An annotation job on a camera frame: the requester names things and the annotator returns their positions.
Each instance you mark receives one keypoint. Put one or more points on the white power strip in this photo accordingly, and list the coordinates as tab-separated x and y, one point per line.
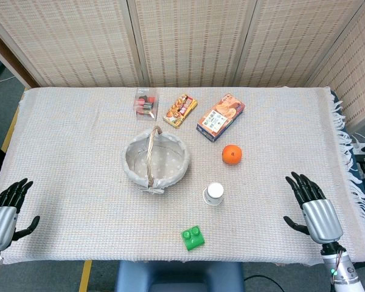
363	147

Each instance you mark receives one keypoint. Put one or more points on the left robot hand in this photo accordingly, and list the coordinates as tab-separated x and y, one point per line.
0	223

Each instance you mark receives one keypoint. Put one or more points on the fabric-lined wicker basket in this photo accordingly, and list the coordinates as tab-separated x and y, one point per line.
155	160

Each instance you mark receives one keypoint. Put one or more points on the yellow snack box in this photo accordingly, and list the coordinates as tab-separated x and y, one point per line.
180	111

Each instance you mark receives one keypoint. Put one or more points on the white paper cup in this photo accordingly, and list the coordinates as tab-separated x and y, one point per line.
213	194

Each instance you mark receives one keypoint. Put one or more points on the orange blue biscuit box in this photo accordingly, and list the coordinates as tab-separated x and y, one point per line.
220	117

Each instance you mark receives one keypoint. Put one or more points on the clear plastic box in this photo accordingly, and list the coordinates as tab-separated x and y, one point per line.
145	105

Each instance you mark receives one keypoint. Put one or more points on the white woven tablecloth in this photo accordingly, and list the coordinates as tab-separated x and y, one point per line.
79	167

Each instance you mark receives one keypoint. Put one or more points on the orange fruit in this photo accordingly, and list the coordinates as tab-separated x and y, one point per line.
232	154

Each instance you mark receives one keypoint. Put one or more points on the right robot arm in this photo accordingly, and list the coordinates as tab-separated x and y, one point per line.
342	267

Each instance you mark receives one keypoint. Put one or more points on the bamboo folding screen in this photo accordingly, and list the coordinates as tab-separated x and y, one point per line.
182	39

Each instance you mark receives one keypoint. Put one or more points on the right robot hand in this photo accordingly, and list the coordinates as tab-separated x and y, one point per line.
321	220

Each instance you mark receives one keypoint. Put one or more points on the green toy building block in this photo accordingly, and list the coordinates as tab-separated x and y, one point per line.
193	237

